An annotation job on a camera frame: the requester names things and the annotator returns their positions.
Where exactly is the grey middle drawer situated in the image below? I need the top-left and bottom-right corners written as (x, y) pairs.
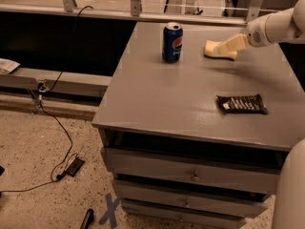
top-left (113, 179), bottom-right (268, 218)

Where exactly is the grey drawer cabinet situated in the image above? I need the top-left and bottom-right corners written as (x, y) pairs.
top-left (91, 21), bottom-right (305, 229)

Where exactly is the yellow sponge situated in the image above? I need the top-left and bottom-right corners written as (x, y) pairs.
top-left (204, 40), bottom-right (237, 60)

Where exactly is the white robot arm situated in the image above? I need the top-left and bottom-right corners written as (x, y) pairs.
top-left (215, 0), bottom-right (305, 54)

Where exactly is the grey drawer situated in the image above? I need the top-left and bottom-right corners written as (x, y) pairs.
top-left (121, 199), bottom-right (246, 229)
top-left (105, 148), bottom-right (279, 195)
top-left (113, 179), bottom-right (268, 218)

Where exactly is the grey ledge beam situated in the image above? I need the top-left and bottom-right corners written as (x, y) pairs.
top-left (0, 68), bottom-right (112, 97)

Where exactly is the black snack wrapper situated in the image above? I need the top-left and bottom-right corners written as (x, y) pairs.
top-left (217, 94), bottom-right (269, 115)

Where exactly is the black power adapter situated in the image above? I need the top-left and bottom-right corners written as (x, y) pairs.
top-left (65, 157), bottom-right (85, 177)

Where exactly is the grey bottom drawer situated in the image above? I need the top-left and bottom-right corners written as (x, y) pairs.
top-left (121, 199), bottom-right (246, 229)

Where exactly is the black cable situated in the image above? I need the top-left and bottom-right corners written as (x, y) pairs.
top-left (0, 5), bottom-right (94, 194)

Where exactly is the blue Pepsi can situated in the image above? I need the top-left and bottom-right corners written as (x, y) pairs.
top-left (162, 22), bottom-right (183, 63)

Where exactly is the blue tape cross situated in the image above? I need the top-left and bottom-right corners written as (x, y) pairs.
top-left (98, 193), bottom-right (120, 229)

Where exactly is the metal railing frame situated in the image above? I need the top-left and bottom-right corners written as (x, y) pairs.
top-left (0, 0), bottom-right (270, 27)

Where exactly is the grey top drawer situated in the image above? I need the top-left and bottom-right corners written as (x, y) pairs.
top-left (105, 148), bottom-right (279, 195)

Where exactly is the black object on floor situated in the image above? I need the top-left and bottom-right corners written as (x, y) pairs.
top-left (80, 209), bottom-right (93, 229)

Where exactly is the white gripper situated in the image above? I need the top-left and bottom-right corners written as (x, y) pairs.
top-left (216, 14), bottom-right (274, 54)

